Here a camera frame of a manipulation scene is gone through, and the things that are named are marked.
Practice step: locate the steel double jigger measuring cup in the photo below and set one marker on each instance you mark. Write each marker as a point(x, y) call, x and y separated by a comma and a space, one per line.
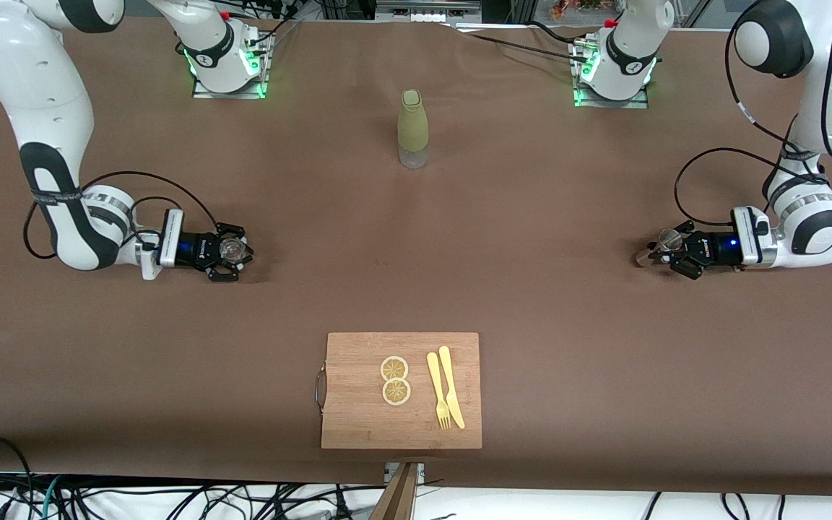
point(669, 240)

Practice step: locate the grey power strip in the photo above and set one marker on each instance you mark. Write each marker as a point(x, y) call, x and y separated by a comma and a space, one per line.
point(423, 11)

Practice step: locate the yellow lemon slice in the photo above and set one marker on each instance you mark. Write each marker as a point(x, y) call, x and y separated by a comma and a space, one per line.
point(394, 368)
point(396, 392)

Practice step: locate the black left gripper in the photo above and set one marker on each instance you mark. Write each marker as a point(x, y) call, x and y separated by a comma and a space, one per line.
point(709, 250)

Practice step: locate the brown table cover sheet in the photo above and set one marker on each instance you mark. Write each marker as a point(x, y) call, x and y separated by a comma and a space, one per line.
point(604, 325)

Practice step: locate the yellow plastic fork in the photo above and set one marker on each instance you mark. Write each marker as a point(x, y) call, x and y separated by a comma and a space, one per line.
point(435, 383)

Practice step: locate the orange red packet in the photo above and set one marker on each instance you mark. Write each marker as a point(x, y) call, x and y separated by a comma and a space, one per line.
point(571, 7)

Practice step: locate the green sleeved clear bottle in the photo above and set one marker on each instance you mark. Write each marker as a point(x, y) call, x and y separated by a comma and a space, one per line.
point(413, 123)

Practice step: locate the wooden cutting board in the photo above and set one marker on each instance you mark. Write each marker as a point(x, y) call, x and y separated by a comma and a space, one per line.
point(358, 419)

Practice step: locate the yellow plastic knife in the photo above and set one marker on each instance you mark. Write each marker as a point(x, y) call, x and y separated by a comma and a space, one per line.
point(451, 390)

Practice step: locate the aluminium camera stand post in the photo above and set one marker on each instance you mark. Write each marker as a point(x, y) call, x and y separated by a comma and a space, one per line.
point(398, 498)

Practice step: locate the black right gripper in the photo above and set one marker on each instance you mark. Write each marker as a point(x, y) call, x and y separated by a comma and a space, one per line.
point(195, 250)

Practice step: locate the small clear glass cup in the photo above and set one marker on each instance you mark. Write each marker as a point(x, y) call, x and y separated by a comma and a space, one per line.
point(232, 249)

